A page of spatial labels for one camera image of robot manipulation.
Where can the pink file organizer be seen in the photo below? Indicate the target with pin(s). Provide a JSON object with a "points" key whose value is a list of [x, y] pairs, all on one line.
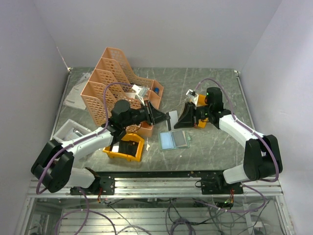
{"points": [[113, 66]]}

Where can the aluminium rail frame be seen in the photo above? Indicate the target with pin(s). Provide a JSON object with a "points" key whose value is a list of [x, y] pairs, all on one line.
{"points": [[158, 188]]}

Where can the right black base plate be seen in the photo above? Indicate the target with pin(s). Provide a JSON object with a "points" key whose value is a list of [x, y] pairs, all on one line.
{"points": [[214, 187]]}

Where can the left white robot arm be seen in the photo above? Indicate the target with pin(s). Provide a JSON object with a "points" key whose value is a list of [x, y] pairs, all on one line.
{"points": [[54, 165]]}

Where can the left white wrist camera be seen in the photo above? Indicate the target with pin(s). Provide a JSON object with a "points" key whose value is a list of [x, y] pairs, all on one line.
{"points": [[140, 92]]}

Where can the white paper sheet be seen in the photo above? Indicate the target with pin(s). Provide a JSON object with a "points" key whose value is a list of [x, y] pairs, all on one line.
{"points": [[74, 99]]}

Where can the white credit card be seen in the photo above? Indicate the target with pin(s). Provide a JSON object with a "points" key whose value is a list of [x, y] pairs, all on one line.
{"points": [[173, 119]]}

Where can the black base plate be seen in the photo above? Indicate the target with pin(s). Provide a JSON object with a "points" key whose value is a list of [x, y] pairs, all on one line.
{"points": [[102, 186], [214, 187]]}

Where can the yellow bin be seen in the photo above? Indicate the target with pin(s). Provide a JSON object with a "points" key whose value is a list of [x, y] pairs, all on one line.
{"points": [[129, 148], [201, 112]]}

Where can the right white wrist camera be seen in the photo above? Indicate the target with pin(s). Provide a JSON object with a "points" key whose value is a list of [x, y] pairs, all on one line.
{"points": [[193, 96]]}

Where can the black credit card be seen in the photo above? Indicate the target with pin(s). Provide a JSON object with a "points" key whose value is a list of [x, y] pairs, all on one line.
{"points": [[179, 138]]}

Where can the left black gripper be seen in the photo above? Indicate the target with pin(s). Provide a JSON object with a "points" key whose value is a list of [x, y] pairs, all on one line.
{"points": [[155, 116]]}

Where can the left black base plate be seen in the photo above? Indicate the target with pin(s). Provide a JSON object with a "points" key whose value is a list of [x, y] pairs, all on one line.
{"points": [[102, 186]]}

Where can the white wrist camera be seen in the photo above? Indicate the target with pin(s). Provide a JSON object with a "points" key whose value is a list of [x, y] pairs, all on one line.
{"points": [[193, 96], [140, 92]]}

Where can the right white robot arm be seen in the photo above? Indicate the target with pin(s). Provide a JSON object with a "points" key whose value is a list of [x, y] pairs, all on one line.
{"points": [[262, 154]]}

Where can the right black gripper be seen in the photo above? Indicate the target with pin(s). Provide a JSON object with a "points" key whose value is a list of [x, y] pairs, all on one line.
{"points": [[187, 120]]}

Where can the white bin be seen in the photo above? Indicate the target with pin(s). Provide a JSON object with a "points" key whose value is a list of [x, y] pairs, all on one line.
{"points": [[70, 130]]}

